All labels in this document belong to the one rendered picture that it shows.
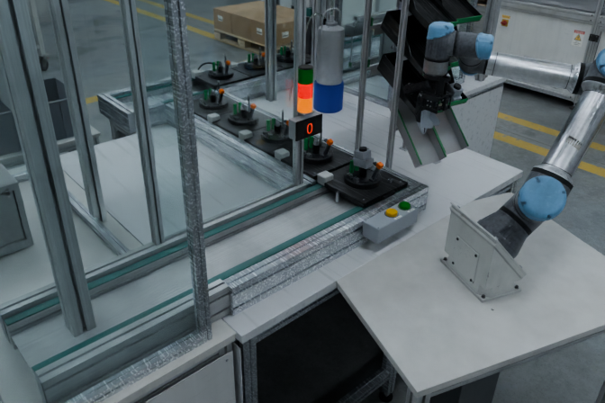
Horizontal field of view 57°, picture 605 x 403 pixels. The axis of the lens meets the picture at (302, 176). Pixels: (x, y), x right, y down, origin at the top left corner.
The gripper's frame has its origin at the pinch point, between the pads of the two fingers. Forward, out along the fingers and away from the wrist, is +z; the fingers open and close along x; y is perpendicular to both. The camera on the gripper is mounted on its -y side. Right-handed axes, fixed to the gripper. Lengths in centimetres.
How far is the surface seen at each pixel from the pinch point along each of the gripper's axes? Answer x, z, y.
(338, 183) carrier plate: -13.7, 26.1, -23.5
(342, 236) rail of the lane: -33.4, 29.1, -2.0
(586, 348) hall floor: 89, 123, 47
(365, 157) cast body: -5.7, 15.9, -18.4
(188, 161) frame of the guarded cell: -89, -18, 2
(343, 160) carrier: 1.1, 26.1, -35.8
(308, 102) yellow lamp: -24.6, -6.6, -29.3
